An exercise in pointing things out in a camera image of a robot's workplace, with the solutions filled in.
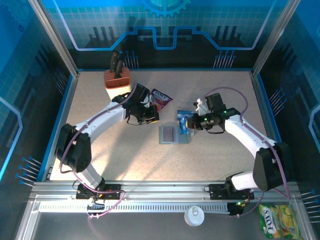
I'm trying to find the cream knife block bear emblem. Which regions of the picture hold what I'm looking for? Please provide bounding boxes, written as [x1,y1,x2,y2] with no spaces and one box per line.
[103,67,133,103]

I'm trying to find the black-handled knife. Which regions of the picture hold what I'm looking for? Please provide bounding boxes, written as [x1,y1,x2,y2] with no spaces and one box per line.
[114,60,125,79]
[109,50,121,74]

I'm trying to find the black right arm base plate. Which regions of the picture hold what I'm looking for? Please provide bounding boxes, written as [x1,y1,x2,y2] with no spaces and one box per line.
[208,182,256,201]

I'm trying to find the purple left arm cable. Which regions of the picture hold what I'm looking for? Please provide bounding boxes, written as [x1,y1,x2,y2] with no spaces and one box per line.
[58,82,138,221]

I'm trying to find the aluminium frame post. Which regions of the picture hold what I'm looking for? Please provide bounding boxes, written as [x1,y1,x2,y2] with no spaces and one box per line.
[250,0,302,78]
[26,0,81,78]

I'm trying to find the purple candy bag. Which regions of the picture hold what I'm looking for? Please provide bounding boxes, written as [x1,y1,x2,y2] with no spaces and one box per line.
[149,88,174,112]

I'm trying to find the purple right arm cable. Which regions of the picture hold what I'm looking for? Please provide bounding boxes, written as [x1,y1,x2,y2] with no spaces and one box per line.
[204,86,292,218]

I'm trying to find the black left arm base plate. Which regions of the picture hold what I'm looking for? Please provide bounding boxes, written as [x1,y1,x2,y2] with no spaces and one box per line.
[75,183,123,201]

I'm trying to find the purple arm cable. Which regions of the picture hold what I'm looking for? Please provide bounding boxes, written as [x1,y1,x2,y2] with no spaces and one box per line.
[58,82,138,221]
[204,86,292,218]

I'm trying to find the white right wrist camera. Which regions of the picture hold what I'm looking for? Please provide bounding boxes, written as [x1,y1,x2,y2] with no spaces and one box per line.
[193,98,209,116]

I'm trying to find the white round can lid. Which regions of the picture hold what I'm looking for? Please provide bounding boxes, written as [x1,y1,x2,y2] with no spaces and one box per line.
[183,205,206,227]

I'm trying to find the white slotted cable duct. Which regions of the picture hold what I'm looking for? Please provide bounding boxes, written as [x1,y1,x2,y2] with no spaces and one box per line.
[37,202,231,214]

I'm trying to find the aluminium frame rail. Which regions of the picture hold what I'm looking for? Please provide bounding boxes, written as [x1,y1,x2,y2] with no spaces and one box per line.
[29,180,302,201]

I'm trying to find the yellow green candy bag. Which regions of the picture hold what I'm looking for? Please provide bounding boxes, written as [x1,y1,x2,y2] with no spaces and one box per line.
[257,203,303,240]

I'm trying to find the clear plastic case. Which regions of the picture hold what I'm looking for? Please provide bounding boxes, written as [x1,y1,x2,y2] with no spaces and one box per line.
[158,121,197,145]

